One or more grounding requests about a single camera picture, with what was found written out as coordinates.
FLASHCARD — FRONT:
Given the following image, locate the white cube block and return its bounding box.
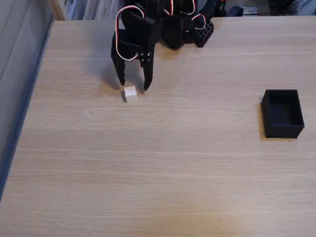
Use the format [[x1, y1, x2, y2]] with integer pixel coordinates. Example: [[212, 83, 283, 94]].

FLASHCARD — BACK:
[[122, 85, 138, 103]]

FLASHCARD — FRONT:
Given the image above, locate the black open box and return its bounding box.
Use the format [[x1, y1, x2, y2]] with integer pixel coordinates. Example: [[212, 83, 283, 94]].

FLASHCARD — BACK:
[[260, 89, 305, 139]]

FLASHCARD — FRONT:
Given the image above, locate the black table clamp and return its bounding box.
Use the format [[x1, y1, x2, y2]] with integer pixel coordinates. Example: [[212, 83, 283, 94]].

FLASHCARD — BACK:
[[218, 0, 228, 17]]

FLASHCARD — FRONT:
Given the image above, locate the dark blue object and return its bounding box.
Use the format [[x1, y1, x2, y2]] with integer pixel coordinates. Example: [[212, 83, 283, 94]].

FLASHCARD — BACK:
[[227, 5, 244, 17]]

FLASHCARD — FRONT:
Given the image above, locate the white and red gripper cable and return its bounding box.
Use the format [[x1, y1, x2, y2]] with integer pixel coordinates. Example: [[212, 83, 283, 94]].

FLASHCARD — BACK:
[[115, 5, 146, 62]]

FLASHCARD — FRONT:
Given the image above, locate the white and red arm cable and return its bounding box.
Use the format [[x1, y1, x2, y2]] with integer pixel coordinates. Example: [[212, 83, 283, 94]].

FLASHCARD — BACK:
[[161, 0, 207, 28]]

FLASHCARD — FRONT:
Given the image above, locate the wooden frame post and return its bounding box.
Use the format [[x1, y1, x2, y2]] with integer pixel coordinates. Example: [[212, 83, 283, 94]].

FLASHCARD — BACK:
[[47, 0, 70, 21]]

